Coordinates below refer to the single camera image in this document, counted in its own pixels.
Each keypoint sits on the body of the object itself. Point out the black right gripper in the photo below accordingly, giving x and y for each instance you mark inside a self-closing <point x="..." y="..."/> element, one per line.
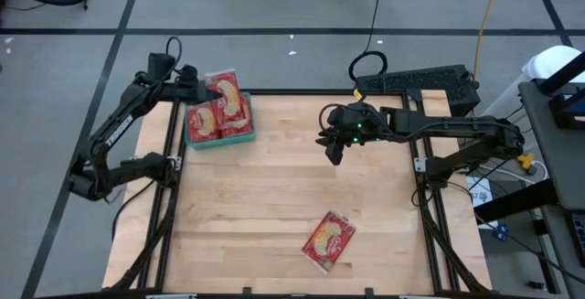
<point x="371" y="132"/>

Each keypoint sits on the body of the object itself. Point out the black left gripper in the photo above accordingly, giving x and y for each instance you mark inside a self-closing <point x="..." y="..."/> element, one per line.
<point x="188" y="86"/>

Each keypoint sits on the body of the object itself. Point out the red popcorn bag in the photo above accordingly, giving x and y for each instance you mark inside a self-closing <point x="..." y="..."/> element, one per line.
<point x="228" y="100"/>
<point x="328" y="242"/>
<point x="246" y="120"/>
<point x="201" y="123"/>

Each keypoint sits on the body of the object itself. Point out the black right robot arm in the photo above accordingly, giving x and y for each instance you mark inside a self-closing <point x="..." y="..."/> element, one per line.
<point x="457" y="125"/>

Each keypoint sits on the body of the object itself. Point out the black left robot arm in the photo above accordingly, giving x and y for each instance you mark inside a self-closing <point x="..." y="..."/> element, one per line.
<point x="119" y="130"/>

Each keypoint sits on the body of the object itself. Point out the teal plastic basket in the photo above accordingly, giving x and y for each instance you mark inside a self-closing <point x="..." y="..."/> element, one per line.
<point x="219" y="143"/>

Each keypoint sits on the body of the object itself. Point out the white paper sheet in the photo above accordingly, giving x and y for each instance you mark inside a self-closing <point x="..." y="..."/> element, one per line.
<point x="480" y="198"/>

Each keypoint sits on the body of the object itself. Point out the small blue tag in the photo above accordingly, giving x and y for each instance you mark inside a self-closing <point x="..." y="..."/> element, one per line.
<point x="503" y="232"/>

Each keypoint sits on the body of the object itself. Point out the yellow plug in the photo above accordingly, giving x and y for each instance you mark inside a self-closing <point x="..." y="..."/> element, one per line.
<point x="524" y="161"/>

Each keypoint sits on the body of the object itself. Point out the grey side table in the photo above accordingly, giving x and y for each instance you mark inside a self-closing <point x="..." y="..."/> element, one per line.
<point x="562" y="166"/>

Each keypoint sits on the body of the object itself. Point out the white bin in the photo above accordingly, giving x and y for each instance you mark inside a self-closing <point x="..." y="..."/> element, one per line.
<point x="548" y="61"/>

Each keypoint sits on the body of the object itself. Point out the black monitor stand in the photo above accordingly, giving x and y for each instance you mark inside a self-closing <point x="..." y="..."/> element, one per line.
<point x="566" y="68"/>

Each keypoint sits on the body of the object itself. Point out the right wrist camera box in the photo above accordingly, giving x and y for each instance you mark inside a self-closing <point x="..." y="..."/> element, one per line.
<point x="345" y="114"/>

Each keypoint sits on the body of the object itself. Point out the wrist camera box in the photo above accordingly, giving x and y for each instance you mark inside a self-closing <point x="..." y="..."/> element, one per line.
<point x="345" y="114"/>
<point x="161" y="65"/>

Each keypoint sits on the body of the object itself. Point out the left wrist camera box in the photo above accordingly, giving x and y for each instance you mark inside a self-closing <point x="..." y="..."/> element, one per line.
<point x="161" y="65"/>

